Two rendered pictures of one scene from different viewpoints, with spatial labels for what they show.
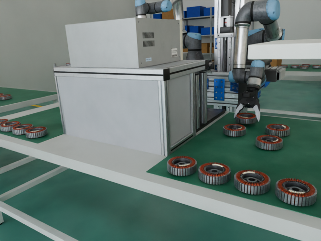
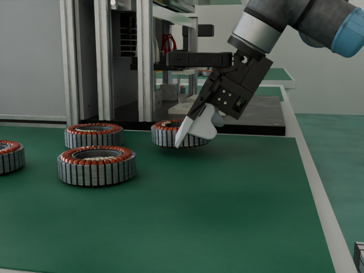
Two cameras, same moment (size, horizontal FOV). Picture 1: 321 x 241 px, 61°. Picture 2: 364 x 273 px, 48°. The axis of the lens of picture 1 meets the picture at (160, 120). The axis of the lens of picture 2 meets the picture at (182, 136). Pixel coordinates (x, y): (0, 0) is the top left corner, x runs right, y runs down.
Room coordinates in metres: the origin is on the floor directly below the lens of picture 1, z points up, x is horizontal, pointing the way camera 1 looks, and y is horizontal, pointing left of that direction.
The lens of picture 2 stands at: (1.17, -1.17, 0.93)
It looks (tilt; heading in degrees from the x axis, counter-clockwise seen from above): 12 degrees down; 68
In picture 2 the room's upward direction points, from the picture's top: straight up
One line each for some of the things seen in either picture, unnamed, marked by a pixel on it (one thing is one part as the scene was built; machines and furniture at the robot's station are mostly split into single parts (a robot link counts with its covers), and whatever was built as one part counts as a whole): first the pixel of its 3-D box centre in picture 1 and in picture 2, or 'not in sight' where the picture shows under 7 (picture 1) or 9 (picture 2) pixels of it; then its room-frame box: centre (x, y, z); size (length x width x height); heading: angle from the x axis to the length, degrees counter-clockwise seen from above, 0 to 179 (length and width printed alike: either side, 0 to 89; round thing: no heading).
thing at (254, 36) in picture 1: (255, 38); not in sight; (2.13, -0.75, 1.20); 0.13 x 0.12 x 0.14; 59
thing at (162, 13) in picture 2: not in sight; (174, 18); (1.63, 0.02, 1.03); 0.62 x 0.01 x 0.03; 57
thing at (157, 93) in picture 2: not in sight; (150, 99); (1.52, -0.06, 0.80); 0.07 x 0.05 x 0.06; 57
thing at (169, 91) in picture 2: not in sight; (169, 91); (1.66, 0.14, 0.80); 0.07 x 0.05 x 0.06; 57
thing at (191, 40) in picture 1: (193, 40); not in sight; (2.40, -0.31, 1.20); 0.13 x 0.12 x 0.14; 50
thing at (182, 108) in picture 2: not in sight; (201, 108); (1.64, -0.14, 0.78); 0.15 x 0.15 x 0.01; 57
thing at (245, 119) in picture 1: (245, 118); (182, 132); (1.45, -0.48, 0.78); 0.11 x 0.11 x 0.04
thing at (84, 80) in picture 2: not in sight; (126, 54); (1.50, 0.10, 0.92); 0.66 x 0.01 x 0.30; 57
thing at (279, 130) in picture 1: (277, 129); (97, 164); (1.28, -0.58, 0.77); 0.11 x 0.11 x 0.04
